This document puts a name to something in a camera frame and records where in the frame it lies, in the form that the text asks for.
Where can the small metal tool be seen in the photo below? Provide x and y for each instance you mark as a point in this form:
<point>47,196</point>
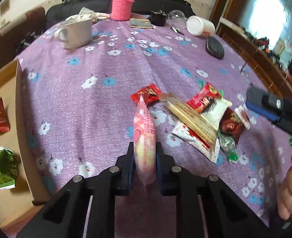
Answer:
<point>177,30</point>

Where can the red cartoon snack packet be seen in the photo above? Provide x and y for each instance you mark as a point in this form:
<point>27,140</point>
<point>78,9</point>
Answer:
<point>205,99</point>

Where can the green snack packet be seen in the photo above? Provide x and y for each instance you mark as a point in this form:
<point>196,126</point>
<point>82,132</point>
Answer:
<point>6,171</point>

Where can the black glasses case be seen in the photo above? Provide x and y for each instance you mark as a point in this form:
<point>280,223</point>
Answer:
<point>214,48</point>

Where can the green-edged clear snack packet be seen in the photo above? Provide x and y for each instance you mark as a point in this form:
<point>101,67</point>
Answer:
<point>227,146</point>

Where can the pink snack packet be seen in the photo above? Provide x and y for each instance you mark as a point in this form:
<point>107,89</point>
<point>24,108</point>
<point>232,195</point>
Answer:
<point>144,148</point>

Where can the small black box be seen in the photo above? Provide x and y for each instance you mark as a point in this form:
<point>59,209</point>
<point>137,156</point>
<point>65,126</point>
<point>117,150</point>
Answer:
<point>158,19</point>

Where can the purple-framed eyeglasses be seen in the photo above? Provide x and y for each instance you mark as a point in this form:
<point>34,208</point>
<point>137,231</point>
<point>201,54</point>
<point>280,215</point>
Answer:
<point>245,68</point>

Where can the pile of assorted trinkets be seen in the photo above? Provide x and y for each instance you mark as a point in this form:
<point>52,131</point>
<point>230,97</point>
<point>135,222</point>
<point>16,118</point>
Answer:
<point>284,54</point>

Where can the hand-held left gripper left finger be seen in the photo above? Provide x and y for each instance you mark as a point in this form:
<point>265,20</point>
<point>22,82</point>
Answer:
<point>130,171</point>

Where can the white rag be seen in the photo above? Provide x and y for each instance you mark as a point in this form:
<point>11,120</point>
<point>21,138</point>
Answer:
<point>86,13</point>

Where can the black sofa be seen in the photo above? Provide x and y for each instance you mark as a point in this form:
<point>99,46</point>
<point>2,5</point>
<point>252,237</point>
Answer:
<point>59,14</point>

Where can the wooden cabinet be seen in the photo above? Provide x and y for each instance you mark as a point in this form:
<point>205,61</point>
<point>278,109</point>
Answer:
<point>242,47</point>

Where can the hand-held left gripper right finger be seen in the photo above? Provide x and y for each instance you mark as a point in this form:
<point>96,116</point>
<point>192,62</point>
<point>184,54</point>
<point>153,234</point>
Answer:
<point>160,171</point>

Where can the purple floral tablecloth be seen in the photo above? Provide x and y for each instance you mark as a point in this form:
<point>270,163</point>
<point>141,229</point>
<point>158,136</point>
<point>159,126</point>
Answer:
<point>86,104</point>

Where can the white mug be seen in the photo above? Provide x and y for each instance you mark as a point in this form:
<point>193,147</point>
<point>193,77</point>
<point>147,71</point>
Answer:
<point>79,33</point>

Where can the small red white candy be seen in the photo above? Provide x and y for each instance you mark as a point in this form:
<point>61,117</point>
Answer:
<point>242,116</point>

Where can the pink knit-sleeved thermos bottle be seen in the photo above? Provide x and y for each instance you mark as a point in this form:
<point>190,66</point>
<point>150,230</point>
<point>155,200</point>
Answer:
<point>122,7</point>

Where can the beige long snack packet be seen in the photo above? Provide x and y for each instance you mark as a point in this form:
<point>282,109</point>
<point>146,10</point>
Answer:
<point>193,119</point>

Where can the white plastic jar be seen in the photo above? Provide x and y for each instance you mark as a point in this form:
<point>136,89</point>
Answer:
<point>198,26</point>

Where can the cardboard box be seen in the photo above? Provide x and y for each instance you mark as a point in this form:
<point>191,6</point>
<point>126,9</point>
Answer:
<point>24,141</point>

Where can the beige wall switch plate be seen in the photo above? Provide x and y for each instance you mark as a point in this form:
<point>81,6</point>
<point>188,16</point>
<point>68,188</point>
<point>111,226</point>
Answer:
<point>5,7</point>

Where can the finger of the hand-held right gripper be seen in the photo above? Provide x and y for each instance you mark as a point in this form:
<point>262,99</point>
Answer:
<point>260,110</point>
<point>262,98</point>

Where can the brown snack packet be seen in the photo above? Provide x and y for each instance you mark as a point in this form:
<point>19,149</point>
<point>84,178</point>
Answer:
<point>231,127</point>

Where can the clear glass bowl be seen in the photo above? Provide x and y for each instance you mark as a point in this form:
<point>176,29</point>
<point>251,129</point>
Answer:
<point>177,17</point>

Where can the white red snack packet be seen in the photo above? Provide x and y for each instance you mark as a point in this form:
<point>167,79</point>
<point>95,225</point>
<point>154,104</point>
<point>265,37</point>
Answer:
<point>195,142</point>

